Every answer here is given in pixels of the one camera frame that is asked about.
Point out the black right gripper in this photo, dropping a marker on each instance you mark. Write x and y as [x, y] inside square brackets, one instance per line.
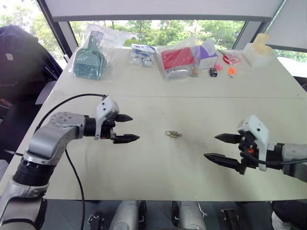
[249, 155]

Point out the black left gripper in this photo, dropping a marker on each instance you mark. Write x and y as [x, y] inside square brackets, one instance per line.
[108, 129]

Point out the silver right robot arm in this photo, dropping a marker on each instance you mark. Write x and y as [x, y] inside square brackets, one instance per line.
[293, 158]

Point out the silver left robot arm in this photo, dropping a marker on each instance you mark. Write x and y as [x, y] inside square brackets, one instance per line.
[48, 141]

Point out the black table clamp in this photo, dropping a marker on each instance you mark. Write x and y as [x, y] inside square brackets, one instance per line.
[229, 216]
[96, 221]

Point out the small metal piece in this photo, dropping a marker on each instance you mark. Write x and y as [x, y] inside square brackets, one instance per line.
[231, 76]

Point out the blue white packet in bag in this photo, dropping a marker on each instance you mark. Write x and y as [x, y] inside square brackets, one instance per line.
[142, 56]

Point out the silver rounded robot leg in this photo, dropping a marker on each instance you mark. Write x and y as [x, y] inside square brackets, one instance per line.
[190, 215]
[126, 215]

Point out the green dustpan set in bag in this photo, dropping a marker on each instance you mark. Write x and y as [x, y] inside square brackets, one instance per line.
[90, 60]

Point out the orange round item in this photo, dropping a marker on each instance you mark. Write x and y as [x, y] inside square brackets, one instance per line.
[232, 71]

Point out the black rectangular battery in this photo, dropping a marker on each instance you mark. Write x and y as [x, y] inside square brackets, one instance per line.
[213, 72]

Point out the pink ball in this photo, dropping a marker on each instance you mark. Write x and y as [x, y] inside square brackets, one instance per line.
[219, 66]

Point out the red box in plastic bag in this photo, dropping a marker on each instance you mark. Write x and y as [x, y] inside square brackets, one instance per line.
[176, 61]

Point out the small brown figurine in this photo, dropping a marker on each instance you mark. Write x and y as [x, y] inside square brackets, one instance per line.
[194, 72]

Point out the grey chair seat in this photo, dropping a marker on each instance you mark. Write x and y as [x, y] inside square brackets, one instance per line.
[46, 92]

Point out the dark trousers of bystander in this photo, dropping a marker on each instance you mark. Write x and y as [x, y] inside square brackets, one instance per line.
[291, 212]

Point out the white shoe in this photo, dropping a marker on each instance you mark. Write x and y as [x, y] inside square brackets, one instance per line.
[279, 222]

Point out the purple white carton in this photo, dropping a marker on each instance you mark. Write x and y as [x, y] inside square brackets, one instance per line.
[207, 56]

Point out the white yellow plastic container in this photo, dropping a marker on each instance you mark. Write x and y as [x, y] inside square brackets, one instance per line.
[259, 51]

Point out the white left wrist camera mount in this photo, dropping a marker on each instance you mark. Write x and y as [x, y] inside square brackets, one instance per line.
[105, 106]

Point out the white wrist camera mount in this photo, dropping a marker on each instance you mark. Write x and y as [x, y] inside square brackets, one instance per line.
[105, 106]
[255, 130]

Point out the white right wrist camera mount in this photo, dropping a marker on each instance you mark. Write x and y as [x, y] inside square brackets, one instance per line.
[255, 130]

